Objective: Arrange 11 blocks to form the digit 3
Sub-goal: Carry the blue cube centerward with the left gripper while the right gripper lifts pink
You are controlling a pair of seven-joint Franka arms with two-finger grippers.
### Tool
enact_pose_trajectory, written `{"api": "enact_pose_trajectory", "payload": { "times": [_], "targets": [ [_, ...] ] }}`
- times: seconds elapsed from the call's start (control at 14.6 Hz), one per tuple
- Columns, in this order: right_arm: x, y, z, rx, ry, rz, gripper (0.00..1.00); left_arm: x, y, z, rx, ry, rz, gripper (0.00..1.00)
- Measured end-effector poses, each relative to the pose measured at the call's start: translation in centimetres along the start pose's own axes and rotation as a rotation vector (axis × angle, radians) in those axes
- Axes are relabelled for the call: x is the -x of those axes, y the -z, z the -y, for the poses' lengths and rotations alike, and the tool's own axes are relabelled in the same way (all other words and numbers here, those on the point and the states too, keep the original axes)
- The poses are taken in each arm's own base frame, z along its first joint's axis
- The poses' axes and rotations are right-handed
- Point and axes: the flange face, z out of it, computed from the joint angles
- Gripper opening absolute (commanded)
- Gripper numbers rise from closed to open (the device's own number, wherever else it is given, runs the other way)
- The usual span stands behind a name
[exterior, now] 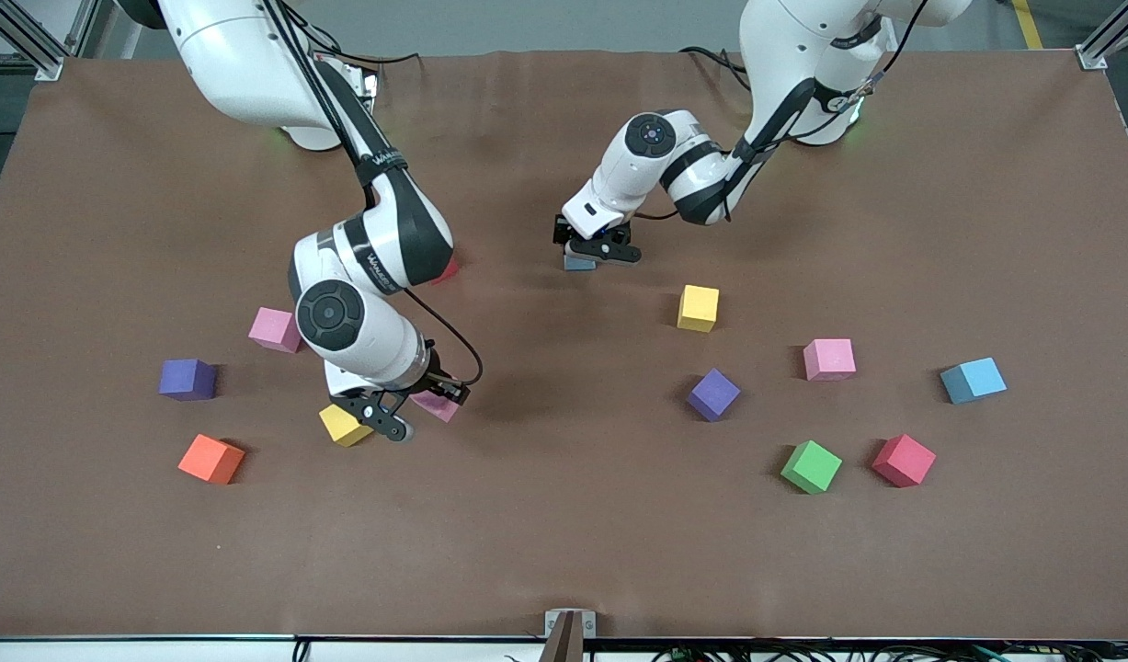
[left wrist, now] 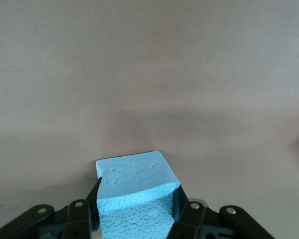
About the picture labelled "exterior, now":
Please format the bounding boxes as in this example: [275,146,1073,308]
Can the pink foam cube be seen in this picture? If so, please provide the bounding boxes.
[803,338,857,382]
[411,394,461,424]
[248,307,303,354]

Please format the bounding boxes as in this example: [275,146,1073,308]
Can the yellow foam cube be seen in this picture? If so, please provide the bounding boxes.
[318,403,376,449]
[677,284,721,333]

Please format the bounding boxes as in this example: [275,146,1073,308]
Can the orange foam cube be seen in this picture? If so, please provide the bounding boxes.
[177,434,246,485]

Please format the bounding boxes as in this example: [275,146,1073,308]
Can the brown table cover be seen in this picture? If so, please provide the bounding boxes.
[0,48,1128,640]

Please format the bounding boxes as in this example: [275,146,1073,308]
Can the purple foam cube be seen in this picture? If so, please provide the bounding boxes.
[687,368,742,422]
[158,359,218,402]

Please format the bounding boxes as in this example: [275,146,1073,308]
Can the green foam cube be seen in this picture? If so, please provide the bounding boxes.
[780,439,843,496]

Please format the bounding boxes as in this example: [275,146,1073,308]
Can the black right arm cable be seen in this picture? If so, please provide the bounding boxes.
[265,0,484,387]

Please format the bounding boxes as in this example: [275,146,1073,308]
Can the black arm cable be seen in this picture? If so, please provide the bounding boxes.
[632,0,928,223]
[265,0,484,387]

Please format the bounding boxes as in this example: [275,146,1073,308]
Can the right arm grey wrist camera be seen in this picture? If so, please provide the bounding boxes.
[329,390,415,444]

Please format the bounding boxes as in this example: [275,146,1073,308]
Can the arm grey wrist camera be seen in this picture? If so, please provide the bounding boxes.
[329,390,415,444]
[566,230,644,269]

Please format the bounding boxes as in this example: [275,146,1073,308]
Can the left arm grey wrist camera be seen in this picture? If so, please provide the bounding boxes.
[566,230,644,269]

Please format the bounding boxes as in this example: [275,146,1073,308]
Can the black base cable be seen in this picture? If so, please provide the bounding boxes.
[320,46,424,67]
[678,46,753,93]

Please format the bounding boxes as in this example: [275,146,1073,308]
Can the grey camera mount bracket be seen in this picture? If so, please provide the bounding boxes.
[544,609,598,662]

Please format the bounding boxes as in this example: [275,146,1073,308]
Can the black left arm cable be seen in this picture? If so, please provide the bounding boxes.
[632,0,928,223]

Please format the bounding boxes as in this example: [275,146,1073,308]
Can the aluminium frame post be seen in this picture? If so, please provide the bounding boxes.
[0,0,100,82]
[1077,0,1128,72]

